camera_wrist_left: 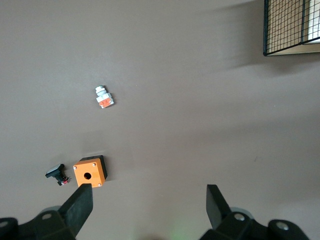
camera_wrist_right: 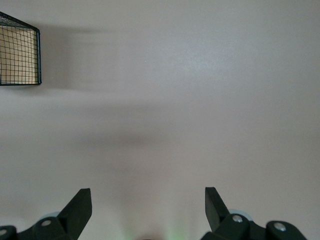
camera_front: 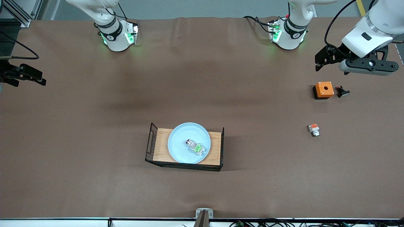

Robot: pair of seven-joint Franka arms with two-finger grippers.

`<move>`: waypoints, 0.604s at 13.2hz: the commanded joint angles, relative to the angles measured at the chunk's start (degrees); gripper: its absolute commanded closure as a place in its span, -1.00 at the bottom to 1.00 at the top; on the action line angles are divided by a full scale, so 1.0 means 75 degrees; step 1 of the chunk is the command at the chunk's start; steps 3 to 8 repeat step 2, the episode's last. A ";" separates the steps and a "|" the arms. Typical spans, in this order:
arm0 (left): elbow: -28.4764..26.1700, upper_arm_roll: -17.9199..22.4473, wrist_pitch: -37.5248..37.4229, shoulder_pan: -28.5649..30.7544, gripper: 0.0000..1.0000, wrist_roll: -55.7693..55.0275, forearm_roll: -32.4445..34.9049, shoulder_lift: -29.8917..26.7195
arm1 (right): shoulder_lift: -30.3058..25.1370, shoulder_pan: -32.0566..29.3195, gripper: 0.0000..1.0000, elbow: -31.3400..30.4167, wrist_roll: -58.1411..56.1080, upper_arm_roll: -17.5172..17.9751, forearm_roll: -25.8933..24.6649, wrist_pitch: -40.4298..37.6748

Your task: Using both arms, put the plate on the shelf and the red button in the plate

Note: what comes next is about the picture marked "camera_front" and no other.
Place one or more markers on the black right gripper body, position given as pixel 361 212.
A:
pixel 7 72

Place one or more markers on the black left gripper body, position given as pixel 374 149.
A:
pixel 337 53

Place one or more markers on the red push button green block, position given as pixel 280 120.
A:
pixel 195 147

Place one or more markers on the light blue round plate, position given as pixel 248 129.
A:
pixel 180 138

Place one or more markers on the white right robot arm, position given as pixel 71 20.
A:
pixel 113 34

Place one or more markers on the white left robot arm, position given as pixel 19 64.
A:
pixel 372 31

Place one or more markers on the orange button box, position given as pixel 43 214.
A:
pixel 324 89

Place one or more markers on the small grey orange contact block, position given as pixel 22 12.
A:
pixel 314 130

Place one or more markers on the brown table cover sheet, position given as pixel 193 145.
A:
pixel 221 78

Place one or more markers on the small black knob switch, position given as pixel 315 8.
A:
pixel 342 92

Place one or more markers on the aluminium frame strut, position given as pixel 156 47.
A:
pixel 19 14

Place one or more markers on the grey table edge rail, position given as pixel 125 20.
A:
pixel 63 218

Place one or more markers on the aluminium camera post with bracket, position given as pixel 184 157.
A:
pixel 204 217

